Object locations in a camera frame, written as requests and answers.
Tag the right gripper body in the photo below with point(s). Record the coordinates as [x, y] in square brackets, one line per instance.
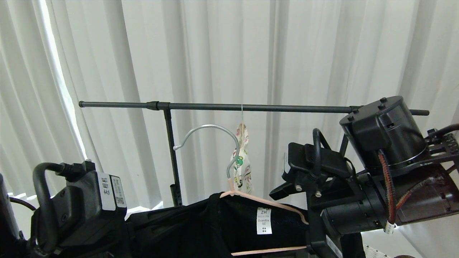
[355, 215]

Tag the cream printed garment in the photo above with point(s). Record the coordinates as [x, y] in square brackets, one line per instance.
[244, 168]

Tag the pink clothes hanger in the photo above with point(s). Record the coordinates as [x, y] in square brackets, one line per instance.
[236, 143]
[242, 114]

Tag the black garment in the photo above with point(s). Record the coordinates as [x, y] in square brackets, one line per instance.
[200, 229]

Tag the white laundry basket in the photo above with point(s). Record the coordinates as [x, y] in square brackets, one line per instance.
[374, 252]

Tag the black clothes rack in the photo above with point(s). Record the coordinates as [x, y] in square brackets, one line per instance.
[287, 107]

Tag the white curtain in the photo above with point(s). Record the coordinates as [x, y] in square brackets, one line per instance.
[215, 43]

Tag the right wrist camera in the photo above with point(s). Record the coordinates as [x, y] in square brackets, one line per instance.
[315, 165]

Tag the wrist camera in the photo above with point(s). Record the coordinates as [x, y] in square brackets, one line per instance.
[86, 204]
[315, 165]

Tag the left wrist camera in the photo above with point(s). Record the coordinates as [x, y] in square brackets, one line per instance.
[86, 204]

